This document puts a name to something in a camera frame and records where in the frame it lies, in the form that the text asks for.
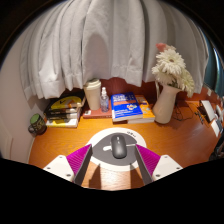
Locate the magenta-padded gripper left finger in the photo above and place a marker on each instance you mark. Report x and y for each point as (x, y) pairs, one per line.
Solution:
(60, 166)

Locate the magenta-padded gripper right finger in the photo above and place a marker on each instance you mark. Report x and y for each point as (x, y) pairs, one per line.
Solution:
(165, 166)

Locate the dark grey computer mouse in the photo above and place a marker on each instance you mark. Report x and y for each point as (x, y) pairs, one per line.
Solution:
(118, 147)

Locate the round white grey mouse pad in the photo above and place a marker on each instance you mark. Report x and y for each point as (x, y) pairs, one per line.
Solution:
(100, 137)

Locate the white yellow book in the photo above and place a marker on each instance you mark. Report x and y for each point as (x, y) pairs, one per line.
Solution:
(61, 122)

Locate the dark green mug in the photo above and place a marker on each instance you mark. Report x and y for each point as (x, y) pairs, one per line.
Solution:
(37, 125)

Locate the white ceramic vase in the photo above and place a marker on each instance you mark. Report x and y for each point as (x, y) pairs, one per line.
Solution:
(165, 106)

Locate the flat red book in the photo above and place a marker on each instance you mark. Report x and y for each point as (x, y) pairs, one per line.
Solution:
(93, 114)

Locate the white laptop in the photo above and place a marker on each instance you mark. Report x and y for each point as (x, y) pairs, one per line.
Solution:
(208, 110)

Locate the clear spray bottle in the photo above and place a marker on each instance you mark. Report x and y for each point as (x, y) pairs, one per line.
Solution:
(104, 102)

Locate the cream travel tumbler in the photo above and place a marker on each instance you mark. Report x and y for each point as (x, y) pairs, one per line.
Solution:
(92, 95)

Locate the white flower bunch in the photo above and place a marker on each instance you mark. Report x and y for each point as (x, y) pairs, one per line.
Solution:
(170, 63)

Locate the window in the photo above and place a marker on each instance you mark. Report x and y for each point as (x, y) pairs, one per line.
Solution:
(216, 70)

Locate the white curtain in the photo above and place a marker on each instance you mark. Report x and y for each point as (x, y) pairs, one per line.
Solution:
(110, 43)

